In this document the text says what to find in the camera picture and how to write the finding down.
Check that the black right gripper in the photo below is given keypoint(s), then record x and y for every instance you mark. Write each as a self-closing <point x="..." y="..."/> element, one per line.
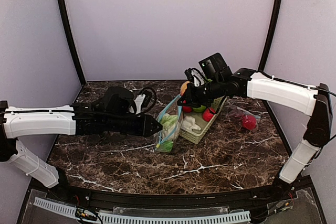
<point x="192" y="94"/>

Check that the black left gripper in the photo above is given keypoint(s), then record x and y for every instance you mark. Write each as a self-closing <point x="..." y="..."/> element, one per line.
<point x="142" y="126"/>

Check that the round red fruit toy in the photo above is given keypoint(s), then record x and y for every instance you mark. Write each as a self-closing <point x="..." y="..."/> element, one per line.
<point x="186" y="109"/>

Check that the yellow peach toy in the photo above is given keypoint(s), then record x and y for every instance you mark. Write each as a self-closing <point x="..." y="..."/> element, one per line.
<point x="183" y="87"/>

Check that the clear zip bag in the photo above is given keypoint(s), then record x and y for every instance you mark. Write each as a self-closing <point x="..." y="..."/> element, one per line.
<point x="234" y="112"/>
<point x="172" y="108"/>

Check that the white green cabbage toy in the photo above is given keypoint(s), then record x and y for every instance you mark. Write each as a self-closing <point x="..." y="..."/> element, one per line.
<point x="171" y="127"/>

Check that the green leafy vegetable toy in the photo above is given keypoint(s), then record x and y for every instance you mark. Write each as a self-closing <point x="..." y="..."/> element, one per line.
<point x="165" y="146"/>

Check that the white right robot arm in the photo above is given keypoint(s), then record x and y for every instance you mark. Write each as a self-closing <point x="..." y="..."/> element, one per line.
<point x="214" y="79"/>

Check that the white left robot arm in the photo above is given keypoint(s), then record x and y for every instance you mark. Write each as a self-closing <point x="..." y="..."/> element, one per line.
<point x="118" y="110"/>

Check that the white garlic toy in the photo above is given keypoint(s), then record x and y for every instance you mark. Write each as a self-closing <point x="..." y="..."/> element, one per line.
<point x="189" y="123"/>

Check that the pale green perforated basket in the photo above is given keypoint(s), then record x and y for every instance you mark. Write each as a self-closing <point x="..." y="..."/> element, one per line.
<point x="196" y="136"/>

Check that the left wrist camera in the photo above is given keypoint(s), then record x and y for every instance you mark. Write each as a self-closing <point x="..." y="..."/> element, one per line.
<point x="143" y="102"/>

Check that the light blue cable duct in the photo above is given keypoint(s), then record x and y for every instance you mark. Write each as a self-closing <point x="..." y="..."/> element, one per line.
<point x="137" y="215"/>

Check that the black table edge rail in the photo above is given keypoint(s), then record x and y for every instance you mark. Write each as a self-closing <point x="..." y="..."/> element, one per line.
<point x="255" y="199"/>

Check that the black right frame post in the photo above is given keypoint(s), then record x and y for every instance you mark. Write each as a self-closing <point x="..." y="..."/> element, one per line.
<point x="270" y="34"/>

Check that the black frame post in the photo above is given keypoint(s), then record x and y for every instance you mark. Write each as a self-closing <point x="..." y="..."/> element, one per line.
<point x="270" y="34"/>
<point x="70" y="41"/>

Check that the black left frame post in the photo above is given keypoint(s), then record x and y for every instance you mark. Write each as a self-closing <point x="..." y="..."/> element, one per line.
<point x="70" y="41"/>

